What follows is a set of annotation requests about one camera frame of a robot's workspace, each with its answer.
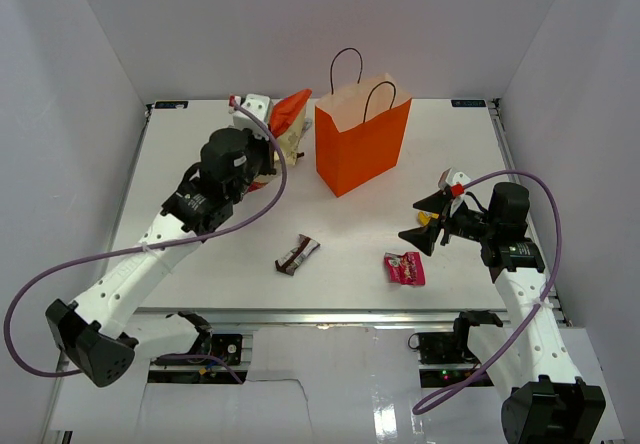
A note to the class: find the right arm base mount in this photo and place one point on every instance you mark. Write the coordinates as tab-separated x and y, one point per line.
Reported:
439	351

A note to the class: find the orange paper bag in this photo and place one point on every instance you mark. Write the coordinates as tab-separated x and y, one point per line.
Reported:
359	131

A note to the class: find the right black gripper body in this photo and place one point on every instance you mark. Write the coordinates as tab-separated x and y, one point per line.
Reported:
466	223

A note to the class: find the brown chocolate bar wrapper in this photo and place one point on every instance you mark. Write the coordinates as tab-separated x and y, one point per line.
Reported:
290	262

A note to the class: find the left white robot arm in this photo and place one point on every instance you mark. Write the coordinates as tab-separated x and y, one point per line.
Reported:
91	329

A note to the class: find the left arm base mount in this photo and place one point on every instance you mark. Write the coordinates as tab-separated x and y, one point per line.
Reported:
227	347

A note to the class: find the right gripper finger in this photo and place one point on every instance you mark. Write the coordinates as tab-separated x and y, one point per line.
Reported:
422	238
436	203

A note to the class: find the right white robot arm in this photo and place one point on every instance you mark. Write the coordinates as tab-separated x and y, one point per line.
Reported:
544	396

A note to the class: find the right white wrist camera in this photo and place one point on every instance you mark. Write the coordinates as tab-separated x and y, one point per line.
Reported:
452	183

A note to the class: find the aluminium table frame rail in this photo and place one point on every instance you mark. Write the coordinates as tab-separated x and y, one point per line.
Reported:
309	317

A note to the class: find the large red chips bag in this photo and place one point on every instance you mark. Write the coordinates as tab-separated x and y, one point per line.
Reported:
287	124

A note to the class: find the pink candy packet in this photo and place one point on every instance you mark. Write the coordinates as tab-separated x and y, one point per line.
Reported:
405	269

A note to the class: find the yellow snack packet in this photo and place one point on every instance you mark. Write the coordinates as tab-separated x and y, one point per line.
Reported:
424	218

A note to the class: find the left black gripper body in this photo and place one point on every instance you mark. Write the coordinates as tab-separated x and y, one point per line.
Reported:
259	159

